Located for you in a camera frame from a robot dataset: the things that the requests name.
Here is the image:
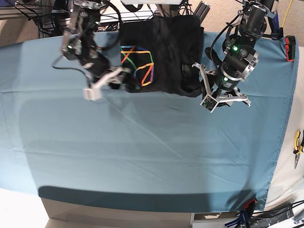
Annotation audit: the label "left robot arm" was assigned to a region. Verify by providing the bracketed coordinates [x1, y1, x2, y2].
[192, 0, 276, 112]

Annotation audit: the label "dark grey T-shirt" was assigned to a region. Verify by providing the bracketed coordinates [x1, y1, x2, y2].
[120, 15, 204, 97]

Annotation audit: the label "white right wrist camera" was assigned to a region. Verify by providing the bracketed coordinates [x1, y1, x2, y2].
[83, 87, 102, 101]

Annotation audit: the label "yellow handled pliers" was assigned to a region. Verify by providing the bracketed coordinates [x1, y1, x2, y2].
[293, 130, 304, 169]

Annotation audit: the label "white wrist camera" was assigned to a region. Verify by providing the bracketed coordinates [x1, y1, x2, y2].
[200, 95, 219, 113]
[83, 87, 102, 101]

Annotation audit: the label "yellow cable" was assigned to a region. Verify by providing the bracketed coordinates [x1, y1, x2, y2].
[282, 0, 292, 29]

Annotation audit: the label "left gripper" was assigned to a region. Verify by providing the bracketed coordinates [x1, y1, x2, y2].
[192, 62, 251, 107]

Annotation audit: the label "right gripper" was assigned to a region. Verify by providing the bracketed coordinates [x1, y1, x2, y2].
[85, 56, 131, 89]

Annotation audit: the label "blue table cloth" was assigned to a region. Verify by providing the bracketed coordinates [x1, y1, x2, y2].
[0, 37, 299, 212]

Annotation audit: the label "blue black clamp top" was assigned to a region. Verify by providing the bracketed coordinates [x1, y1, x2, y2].
[263, 13, 284, 40]

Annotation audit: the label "black bag with cords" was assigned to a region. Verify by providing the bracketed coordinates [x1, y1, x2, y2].
[249, 200, 304, 228]

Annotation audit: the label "orange black clamp top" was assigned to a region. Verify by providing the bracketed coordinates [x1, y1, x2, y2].
[285, 36, 296, 62]

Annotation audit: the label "orange blue clamp bottom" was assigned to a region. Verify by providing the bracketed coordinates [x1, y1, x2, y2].
[225, 199, 257, 228]

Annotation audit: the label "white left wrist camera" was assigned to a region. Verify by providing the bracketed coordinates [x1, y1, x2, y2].
[200, 95, 219, 113]

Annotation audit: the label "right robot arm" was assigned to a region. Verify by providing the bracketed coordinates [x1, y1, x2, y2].
[52, 0, 130, 89]

